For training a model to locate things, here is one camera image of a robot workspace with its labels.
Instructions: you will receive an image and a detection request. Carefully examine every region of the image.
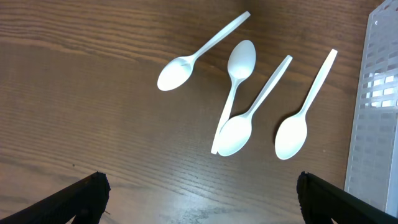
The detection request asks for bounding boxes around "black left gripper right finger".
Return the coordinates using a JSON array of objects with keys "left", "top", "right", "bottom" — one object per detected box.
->
[{"left": 296, "top": 171, "right": 397, "bottom": 224}]

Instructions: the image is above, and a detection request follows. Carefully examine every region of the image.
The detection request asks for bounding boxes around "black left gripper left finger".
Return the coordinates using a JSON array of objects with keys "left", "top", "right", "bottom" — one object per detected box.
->
[{"left": 1, "top": 172, "right": 111, "bottom": 224}]

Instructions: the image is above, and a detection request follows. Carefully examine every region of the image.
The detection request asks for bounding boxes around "clear perforated plastic basket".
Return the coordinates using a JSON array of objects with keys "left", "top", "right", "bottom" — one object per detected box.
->
[{"left": 345, "top": 0, "right": 397, "bottom": 217}]

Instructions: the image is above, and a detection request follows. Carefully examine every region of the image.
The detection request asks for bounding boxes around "white plastic spoon right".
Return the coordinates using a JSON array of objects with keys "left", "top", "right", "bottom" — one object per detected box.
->
[{"left": 275, "top": 49, "right": 338, "bottom": 160}]

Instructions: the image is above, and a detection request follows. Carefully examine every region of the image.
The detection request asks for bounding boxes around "white plastic spoon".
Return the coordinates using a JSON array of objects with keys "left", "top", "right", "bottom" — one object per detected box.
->
[
  {"left": 218, "top": 55, "right": 293, "bottom": 157},
  {"left": 275, "top": 49, "right": 338, "bottom": 160},
  {"left": 157, "top": 11, "right": 251, "bottom": 91}
]

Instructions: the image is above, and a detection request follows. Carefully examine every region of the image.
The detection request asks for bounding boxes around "white plastic spoon middle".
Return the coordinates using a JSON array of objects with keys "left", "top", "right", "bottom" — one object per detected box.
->
[{"left": 218, "top": 55, "right": 293, "bottom": 157}]

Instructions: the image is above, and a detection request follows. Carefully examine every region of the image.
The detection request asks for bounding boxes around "white plastic spoon far left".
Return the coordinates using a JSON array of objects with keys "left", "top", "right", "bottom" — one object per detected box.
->
[{"left": 157, "top": 11, "right": 251, "bottom": 91}]

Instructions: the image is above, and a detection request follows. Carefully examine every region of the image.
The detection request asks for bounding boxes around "white plastic spoon bowl up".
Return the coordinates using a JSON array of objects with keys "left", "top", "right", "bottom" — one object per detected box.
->
[{"left": 211, "top": 40, "right": 256, "bottom": 154}]

